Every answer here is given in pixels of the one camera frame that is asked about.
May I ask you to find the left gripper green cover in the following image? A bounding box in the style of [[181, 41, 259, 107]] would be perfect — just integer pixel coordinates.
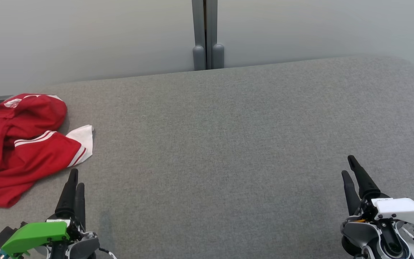
[[0, 168, 86, 259]]

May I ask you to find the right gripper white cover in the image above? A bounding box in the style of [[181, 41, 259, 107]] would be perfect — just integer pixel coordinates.
[[341, 155, 414, 226]]

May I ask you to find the red jersey with white sleeves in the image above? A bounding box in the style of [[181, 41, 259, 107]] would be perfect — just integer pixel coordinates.
[[0, 125, 95, 209]]

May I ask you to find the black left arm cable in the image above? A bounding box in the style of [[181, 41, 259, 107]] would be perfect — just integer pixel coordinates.
[[98, 247, 118, 259]]

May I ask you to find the grey partition post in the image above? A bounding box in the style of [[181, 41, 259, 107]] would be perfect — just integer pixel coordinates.
[[192, 0, 207, 71], [206, 0, 225, 70]]

